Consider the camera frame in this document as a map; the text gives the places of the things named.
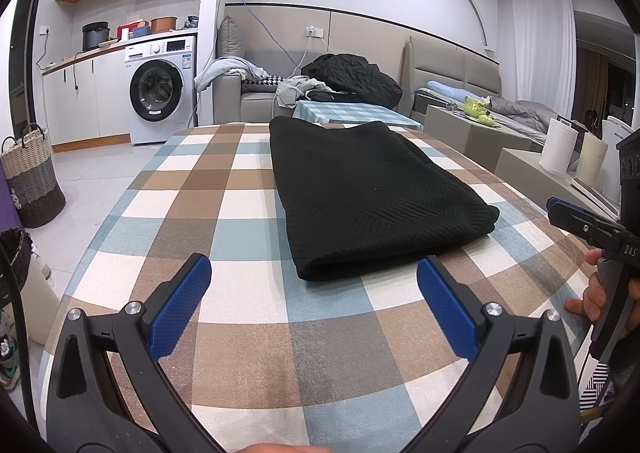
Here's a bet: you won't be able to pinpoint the grey low side table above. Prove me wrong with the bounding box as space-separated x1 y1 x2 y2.
495 148 621 221

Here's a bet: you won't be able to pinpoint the person's left hand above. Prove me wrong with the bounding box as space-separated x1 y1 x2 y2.
235 443 331 453

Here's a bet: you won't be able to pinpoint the purple bag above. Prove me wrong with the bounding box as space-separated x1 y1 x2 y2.
0 168 23 234

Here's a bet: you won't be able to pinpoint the white curtain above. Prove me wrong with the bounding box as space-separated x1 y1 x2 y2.
510 0 576 108

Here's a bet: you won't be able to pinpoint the white lower kitchen cabinet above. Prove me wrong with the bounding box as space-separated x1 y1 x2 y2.
42 45 133 154

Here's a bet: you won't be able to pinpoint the cream paper roll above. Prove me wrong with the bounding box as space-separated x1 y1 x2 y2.
576 132 609 186

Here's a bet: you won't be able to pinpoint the grey sofa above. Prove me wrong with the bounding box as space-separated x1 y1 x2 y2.
215 15 503 126

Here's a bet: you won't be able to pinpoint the light blue blanket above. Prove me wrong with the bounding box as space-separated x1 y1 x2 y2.
194 58 268 92

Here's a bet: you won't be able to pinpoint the grey clothes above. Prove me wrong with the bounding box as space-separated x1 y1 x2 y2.
276 76 333 108

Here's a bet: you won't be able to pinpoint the black quilted jacket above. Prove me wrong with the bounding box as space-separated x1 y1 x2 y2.
301 53 403 108

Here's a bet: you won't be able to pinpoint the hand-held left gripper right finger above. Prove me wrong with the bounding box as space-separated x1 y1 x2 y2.
416 254 581 453

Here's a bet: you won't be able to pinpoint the white air purifier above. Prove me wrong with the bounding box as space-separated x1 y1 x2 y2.
600 115 633 204

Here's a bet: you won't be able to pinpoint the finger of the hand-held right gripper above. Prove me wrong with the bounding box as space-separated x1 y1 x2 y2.
546 197 625 254

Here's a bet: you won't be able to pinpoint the red box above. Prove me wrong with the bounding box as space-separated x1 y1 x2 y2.
117 22 151 40

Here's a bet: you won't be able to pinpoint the grey sofa cushion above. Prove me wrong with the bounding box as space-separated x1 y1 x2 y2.
216 15 248 58

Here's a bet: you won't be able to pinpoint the grey quilt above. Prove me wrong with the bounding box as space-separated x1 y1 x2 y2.
487 98 556 136

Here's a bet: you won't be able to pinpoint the white flat device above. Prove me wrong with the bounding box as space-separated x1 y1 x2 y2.
571 176 621 218

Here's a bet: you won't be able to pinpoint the green toy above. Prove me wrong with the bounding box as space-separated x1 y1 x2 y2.
462 95 496 126

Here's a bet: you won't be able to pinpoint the cream trash bin black liner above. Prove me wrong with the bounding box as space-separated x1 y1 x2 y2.
0 228 61 345

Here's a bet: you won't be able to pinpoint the black white striped bag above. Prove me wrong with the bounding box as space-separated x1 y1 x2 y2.
577 360 618 414

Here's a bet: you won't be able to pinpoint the person's right hand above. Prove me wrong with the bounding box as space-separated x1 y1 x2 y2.
565 249 632 338

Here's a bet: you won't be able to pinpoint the black cable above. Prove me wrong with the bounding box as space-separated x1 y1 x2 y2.
0 253 38 434

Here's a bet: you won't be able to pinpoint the white green sneaker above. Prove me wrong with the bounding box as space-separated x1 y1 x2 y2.
0 318 23 389

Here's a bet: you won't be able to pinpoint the white washing machine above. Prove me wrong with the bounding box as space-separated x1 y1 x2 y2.
124 35 197 146

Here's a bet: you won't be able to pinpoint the woven laundry basket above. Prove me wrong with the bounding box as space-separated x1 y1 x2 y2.
0 123 67 229

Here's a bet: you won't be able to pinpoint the black knit sweater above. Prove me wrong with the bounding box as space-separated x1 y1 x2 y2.
269 116 501 282

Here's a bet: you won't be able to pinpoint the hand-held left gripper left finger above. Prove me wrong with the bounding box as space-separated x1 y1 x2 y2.
46 253 226 453

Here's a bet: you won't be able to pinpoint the plaid tablecloth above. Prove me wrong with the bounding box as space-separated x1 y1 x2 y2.
40 122 618 453

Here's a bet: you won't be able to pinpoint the black framed sign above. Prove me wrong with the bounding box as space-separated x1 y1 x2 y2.
555 117 591 168

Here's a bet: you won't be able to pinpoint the small blue plaid cloth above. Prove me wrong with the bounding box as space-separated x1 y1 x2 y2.
292 100 425 131

